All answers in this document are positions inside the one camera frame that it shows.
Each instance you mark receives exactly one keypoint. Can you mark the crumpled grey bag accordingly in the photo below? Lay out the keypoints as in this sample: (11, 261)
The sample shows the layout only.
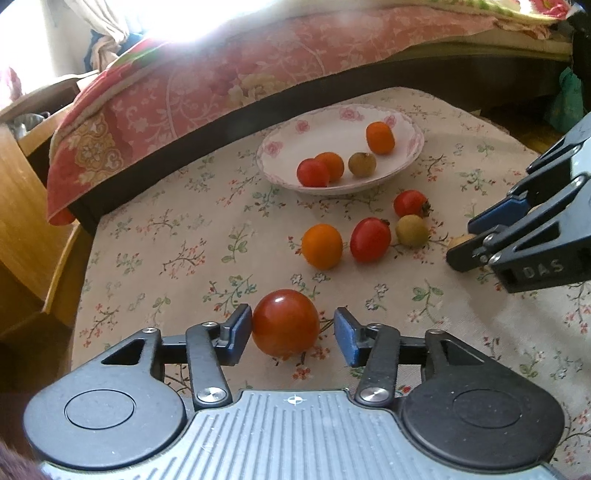
(30, 125)

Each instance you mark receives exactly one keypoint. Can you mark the white curtain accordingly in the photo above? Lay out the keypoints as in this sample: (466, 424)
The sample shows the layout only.
(101, 21)

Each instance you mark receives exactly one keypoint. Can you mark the oval red tomato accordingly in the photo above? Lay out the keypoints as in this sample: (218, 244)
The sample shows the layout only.
(370, 240)

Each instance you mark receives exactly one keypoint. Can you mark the red tomato with dry calyx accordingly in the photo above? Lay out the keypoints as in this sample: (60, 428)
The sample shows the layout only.
(410, 203)

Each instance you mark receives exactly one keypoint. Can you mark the small orange tomato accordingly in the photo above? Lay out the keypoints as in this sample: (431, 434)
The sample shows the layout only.
(322, 247)

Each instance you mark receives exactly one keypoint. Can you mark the dark bed frame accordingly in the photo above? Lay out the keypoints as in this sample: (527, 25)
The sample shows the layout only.
(194, 166)

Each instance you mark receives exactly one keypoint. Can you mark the floral beige tablecloth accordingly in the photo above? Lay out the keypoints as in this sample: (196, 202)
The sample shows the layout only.
(184, 258)

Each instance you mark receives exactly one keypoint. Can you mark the small orange mandarin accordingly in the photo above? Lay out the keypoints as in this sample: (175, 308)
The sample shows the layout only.
(334, 164)

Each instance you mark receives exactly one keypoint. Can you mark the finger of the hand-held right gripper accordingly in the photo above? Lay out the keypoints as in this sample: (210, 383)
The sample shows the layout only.
(496, 216)
(466, 258)

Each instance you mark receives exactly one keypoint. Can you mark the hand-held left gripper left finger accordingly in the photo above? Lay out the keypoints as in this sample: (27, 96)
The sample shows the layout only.
(240, 333)

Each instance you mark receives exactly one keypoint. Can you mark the pink floral quilt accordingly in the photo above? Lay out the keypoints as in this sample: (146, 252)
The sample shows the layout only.
(207, 101)

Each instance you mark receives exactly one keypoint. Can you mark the wooden nightstand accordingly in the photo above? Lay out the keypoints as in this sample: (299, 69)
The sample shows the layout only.
(27, 207)

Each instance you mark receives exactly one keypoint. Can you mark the green bag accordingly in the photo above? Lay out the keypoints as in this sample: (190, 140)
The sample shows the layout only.
(567, 104)

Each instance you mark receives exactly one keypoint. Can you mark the small round red tomato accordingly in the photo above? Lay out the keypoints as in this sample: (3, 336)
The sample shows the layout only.
(311, 173)

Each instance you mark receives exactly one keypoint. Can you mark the white pink-flowered plate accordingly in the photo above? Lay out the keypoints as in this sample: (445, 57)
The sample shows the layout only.
(286, 152)

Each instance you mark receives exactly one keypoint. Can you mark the dark red fuzzy cloth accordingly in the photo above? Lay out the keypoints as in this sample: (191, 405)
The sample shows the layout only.
(16, 464)

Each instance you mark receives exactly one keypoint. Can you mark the large red-orange tomato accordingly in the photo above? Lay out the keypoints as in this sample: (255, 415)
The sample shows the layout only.
(285, 323)

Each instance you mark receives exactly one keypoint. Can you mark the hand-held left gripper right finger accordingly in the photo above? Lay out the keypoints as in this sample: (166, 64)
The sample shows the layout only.
(346, 337)

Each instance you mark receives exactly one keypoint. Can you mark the green floral blanket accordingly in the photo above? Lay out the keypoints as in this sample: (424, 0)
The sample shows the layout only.
(508, 7)

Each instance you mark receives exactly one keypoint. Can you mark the large orange mandarin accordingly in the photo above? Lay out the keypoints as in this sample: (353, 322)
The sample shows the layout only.
(380, 137)

